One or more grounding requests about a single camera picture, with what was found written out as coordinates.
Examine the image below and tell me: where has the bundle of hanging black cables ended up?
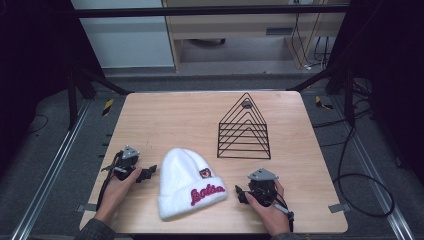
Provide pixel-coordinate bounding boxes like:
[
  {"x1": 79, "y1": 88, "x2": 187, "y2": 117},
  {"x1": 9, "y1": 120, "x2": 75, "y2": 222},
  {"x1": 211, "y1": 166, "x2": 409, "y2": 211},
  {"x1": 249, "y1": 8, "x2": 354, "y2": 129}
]
[{"x1": 290, "y1": 12, "x2": 332, "y2": 72}]

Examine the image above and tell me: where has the black horizontal frame bar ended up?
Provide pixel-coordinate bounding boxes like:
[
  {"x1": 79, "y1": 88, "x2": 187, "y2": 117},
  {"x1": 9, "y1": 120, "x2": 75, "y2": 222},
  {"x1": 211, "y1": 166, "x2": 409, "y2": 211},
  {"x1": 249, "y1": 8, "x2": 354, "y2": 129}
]
[{"x1": 71, "y1": 4, "x2": 350, "y2": 19}]

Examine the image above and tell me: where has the right hand-held gripper cable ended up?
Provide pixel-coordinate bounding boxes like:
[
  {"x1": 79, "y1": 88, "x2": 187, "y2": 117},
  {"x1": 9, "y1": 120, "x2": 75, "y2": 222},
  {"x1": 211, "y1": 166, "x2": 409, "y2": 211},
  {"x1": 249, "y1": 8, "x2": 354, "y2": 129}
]
[{"x1": 273, "y1": 195, "x2": 297, "y2": 233}]

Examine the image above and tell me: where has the person's right hand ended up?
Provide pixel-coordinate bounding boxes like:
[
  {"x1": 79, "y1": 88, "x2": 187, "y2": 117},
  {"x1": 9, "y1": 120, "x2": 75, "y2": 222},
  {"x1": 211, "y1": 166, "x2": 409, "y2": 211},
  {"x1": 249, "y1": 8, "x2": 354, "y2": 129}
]
[{"x1": 244, "y1": 179, "x2": 292, "y2": 237}]

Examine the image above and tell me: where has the yellow black striped tape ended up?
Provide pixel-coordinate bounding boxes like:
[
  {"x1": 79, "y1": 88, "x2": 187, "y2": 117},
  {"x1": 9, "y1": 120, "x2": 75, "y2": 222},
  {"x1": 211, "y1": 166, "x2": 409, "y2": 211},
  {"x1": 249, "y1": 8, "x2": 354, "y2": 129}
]
[
  {"x1": 101, "y1": 98, "x2": 115, "y2": 117},
  {"x1": 314, "y1": 95, "x2": 334, "y2": 111}
]

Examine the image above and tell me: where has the white cabinet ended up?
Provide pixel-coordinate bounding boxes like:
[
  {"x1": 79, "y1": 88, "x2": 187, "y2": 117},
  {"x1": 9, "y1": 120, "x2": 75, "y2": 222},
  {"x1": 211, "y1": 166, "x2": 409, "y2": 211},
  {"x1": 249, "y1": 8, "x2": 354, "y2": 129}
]
[{"x1": 70, "y1": 0, "x2": 175, "y2": 70}]

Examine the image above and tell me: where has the hand-held gripper cable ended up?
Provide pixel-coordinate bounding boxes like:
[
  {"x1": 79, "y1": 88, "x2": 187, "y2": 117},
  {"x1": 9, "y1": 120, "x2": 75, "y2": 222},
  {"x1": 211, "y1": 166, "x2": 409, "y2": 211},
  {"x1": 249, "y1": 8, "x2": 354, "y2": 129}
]
[
  {"x1": 273, "y1": 195, "x2": 297, "y2": 233},
  {"x1": 95, "y1": 150, "x2": 125, "y2": 212}
]

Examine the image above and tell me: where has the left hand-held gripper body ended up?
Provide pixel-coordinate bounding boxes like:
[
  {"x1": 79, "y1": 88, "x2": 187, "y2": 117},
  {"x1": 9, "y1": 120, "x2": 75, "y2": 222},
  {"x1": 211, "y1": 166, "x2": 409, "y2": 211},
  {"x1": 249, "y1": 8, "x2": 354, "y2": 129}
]
[{"x1": 110, "y1": 144, "x2": 141, "y2": 182}]

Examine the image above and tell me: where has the dark curtain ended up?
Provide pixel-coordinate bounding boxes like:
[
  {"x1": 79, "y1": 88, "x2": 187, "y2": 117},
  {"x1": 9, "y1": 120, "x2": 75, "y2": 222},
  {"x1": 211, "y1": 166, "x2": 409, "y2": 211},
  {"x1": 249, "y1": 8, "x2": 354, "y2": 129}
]
[
  {"x1": 0, "y1": 0, "x2": 105, "y2": 174},
  {"x1": 327, "y1": 0, "x2": 424, "y2": 186}
]

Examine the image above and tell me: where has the black wire triangular rack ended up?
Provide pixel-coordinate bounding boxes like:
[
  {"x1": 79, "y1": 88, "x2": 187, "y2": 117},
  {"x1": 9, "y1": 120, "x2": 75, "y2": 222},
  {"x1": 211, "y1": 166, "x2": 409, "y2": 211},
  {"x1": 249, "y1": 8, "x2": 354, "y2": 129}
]
[{"x1": 216, "y1": 92, "x2": 272, "y2": 161}]

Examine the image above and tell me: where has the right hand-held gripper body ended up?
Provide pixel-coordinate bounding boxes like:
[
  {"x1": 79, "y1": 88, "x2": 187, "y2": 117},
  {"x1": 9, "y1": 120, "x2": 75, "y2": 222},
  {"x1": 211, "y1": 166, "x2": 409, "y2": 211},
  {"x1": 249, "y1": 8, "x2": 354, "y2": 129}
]
[{"x1": 246, "y1": 167, "x2": 280, "y2": 207}]

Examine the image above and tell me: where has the person's left hand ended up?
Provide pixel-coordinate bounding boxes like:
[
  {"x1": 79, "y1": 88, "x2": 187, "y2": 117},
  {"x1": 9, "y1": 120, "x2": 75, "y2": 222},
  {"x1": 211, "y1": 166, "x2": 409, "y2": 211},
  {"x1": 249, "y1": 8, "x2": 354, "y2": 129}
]
[{"x1": 94, "y1": 166, "x2": 143, "y2": 225}]

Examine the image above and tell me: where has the thin black floor cable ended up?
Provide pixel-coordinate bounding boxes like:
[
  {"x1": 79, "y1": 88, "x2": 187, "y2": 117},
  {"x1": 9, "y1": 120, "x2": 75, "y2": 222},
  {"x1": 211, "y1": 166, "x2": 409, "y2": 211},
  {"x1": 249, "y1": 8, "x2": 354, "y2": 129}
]
[{"x1": 27, "y1": 113, "x2": 50, "y2": 136}]

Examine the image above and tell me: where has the aluminium floor rail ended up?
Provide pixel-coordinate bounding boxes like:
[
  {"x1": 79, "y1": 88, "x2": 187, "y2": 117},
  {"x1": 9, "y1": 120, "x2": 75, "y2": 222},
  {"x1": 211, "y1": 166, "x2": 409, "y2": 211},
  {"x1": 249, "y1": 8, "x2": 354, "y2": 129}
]
[
  {"x1": 10, "y1": 99, "x2": 93, "y2": 240},
  {"x1": 329, "y1": 95, "x2": 417, "y2": 240}
]

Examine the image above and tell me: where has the grey tape tab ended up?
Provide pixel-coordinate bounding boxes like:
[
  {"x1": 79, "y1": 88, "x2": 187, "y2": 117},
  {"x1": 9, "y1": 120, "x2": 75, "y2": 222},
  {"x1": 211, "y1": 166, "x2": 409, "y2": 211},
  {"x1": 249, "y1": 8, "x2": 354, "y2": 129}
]
[
  {"x1": 75, "y1": 203, "x2": 98, "y2": 214},
  {"x1": 327, "y1": 202, "x2": 352, "y2": 215}
]

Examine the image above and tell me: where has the black looped floor cable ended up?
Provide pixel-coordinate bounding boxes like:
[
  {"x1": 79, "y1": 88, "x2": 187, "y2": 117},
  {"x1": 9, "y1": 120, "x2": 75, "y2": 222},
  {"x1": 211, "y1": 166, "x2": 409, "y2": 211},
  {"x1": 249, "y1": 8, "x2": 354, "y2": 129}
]
[{"x1": 332, "y1": 78, "x2": 396, "y2": 218}]

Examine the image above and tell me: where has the left hand-held gripper cable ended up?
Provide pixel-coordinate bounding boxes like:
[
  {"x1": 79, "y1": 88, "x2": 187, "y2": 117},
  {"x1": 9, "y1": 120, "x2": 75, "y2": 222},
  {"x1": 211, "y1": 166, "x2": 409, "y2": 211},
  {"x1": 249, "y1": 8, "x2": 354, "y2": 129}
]
[{"x1": 95, "y1": 150, "x2": 125, "y2": 212}]

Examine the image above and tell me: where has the black metal stand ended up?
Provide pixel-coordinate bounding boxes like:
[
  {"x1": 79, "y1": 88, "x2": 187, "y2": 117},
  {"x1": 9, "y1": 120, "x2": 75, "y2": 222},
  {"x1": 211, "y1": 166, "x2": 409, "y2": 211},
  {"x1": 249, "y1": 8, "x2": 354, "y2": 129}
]
[
  {"x1": 286, "y1": 62, "x2": 356, "y2": 128},
  {"x1": 65, "y1": 62, "x2": 132, "y2": 132}
]

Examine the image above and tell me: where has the white knitted beanie hat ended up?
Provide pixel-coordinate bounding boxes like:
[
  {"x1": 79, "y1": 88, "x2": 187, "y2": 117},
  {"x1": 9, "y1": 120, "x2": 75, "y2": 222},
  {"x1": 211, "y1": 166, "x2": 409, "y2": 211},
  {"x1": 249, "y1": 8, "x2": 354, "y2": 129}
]
[{"x1": 157, "y1": 147, "x2": 230, "y2": 222}]

